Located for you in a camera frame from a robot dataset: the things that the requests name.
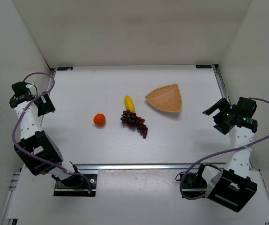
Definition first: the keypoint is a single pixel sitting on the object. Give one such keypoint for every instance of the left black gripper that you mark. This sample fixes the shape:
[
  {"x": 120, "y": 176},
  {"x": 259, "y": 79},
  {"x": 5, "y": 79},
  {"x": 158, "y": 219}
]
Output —
[{"x": 44, "y": 104}]

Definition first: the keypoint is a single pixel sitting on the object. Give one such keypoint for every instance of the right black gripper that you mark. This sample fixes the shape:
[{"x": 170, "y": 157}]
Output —
[{"x": 220, "y": 116}]

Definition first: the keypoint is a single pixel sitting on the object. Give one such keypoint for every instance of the orange fake fruit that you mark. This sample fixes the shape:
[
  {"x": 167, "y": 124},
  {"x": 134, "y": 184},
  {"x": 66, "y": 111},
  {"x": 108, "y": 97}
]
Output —
[{"x": 99, "y": 120}]

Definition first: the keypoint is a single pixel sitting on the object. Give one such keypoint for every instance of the purple fake grape bunch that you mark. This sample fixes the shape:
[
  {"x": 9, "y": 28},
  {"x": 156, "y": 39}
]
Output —
[{"x": 132, "y": 121}]

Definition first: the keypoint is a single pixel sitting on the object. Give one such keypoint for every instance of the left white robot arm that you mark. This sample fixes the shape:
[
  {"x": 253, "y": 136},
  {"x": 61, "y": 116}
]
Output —
[{"x": 35, "y": 140}]

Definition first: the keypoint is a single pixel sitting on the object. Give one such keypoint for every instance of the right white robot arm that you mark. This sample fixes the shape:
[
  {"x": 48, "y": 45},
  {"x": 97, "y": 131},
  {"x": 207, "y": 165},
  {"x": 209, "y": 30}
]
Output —
[{"x": 231, "y": 186}]

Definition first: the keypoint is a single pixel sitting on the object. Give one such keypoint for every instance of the woven triangular fruit basket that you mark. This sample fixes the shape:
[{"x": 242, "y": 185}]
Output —
[{"x": 167, "y": 98}]

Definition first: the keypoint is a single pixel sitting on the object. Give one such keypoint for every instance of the yellow fake banana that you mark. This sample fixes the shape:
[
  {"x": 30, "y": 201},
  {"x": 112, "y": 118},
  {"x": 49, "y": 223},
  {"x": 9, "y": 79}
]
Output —
[{"x": 129, "y": 104}]

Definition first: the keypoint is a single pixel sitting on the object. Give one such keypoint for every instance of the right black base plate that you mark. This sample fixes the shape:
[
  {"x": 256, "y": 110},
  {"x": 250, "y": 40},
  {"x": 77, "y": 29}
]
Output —
[{"x": 193, "y": 186}]

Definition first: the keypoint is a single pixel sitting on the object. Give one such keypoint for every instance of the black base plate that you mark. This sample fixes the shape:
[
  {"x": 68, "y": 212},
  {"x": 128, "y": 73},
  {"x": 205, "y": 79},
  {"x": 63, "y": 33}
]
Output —
[
  {"x": 193, "y": 186},
  {"x": 92, "y": 185}
]

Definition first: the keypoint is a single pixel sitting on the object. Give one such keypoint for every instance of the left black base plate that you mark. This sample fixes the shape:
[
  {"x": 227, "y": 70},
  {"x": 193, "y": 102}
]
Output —
[{"x": 92, "y": 185}]

